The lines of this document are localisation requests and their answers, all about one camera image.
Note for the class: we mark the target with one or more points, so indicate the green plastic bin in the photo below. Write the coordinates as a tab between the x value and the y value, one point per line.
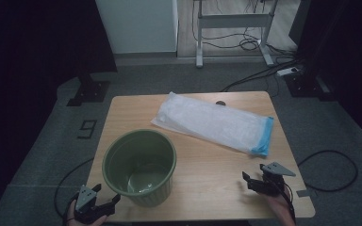
119	163

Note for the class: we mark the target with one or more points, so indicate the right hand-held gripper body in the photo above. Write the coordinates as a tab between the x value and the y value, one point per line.
273	182

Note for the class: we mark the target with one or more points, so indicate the grey tape piece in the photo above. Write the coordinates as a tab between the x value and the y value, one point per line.
303	193

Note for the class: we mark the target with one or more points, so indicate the dark round table grommet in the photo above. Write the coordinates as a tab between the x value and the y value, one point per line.
220	102

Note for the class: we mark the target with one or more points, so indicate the white power strip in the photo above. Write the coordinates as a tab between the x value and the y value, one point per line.
287	71

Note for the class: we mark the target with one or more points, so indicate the desk with white metal frame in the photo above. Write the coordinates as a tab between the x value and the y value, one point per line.
232	21

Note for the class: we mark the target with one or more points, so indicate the person's left hand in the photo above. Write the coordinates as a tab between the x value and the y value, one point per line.
71	211

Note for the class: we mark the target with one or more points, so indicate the black stand base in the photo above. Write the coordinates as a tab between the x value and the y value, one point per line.
89	91
304	86

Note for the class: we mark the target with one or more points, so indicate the white bag with blue edge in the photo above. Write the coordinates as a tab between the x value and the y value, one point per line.
207	122

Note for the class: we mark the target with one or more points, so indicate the white cabinet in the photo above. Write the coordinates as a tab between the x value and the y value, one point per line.
138	25

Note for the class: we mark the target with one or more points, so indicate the dark curtain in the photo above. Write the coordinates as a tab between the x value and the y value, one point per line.
342	47
44	37

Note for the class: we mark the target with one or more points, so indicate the person's right hand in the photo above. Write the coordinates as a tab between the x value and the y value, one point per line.
279	207

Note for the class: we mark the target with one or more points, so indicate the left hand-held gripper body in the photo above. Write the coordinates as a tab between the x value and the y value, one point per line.
86	201

